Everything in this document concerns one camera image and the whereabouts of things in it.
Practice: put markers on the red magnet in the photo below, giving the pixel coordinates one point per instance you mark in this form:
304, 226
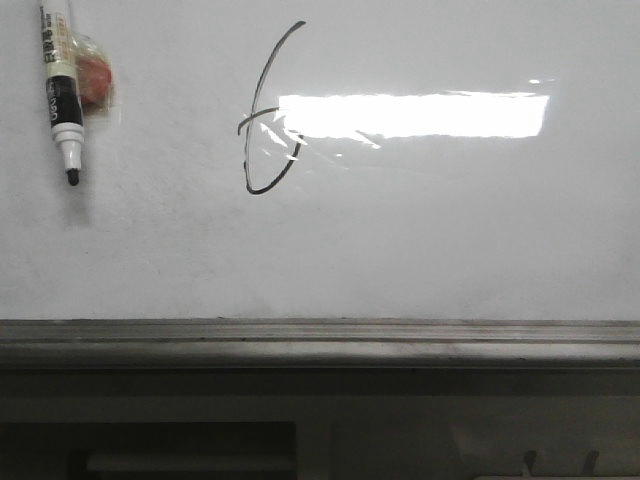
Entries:
96, 80

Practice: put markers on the black and white whiteboard marker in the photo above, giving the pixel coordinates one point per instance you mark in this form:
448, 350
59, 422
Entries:
62, 86

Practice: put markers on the grey aluminium marker tray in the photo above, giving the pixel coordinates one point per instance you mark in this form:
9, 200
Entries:
317, 343

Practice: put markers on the white whiteboard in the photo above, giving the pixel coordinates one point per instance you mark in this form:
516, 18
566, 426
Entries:
318, 159

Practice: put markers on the silver metal peg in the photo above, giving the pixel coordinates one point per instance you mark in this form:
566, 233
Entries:
528, 462

